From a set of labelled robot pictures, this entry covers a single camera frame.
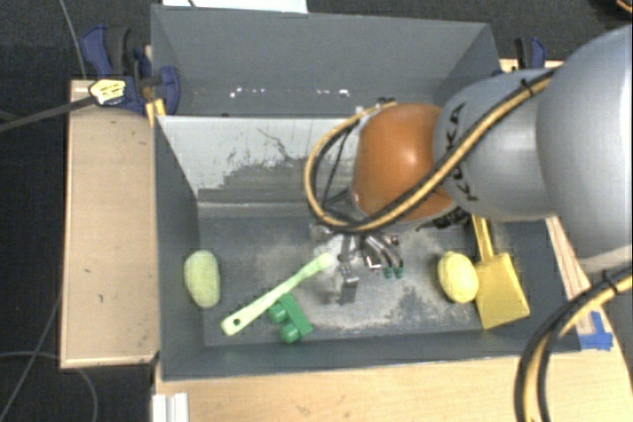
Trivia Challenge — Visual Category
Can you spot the black cylinder on white bracket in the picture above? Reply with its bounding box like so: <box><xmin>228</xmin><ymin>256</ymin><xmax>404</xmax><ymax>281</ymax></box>
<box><xmin>431</xmin><ymin>207</ymin><xmax>471</xmax><ymax>230</ymax></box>

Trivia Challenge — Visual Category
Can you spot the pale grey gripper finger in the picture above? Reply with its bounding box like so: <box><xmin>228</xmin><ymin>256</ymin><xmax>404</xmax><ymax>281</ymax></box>
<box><xmin>339</xmin><ymin>274</ymin><xmax>361</xmax><ymax>306</ymax></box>
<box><xmin>337</xmin><ymin>236</ymin><xmax>353</xmax><ymax>275</ymax></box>

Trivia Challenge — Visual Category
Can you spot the pale green toothbrush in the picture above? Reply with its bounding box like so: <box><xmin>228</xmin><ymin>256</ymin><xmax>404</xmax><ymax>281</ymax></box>
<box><xmin>220</xmin><ymin>252</ymin><xmax>336</xmax><ymax>338</ymax></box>

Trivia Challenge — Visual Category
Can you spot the pale green oval fruit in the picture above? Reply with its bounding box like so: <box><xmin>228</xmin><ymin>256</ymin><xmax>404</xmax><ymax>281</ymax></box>
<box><xmin>183</xmin><ymin>249</ymin><xmax>223</xmax><ymax>309</ymax></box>

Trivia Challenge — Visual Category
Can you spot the pale wood flat board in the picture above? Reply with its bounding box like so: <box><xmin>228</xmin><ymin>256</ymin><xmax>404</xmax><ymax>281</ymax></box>
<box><xmin>59</xmin><ymin>79</ymin><xmax>162</xmax><ymax>370</ymax></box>

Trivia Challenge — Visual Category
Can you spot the grey metal bin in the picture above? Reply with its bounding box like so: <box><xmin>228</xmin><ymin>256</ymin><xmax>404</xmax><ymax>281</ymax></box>
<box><xmin>149</xmin><ymin>3</ymin><xmax>583</xmax><ymax>381</ymax></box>

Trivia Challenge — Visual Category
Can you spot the yellow toy shovel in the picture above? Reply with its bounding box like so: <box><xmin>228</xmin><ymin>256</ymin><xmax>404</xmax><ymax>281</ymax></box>
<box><xmin>469</xmin><ymin>212</ymin><xmax>531</xmax><ymax>331</ymax></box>

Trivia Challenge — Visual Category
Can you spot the green toy brick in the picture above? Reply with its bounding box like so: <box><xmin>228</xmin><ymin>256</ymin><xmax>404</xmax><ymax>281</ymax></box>
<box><xmin>266</xmin><ymin>293</ymin><xmax>315</xmax><ymax>345</ymax></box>

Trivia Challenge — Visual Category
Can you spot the yellow lemon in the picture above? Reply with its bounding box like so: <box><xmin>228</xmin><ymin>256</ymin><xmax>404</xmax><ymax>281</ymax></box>
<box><xmin>436</xmin><ymin>251</ymin><xmax>481</xmax><ymax>304</ymax></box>

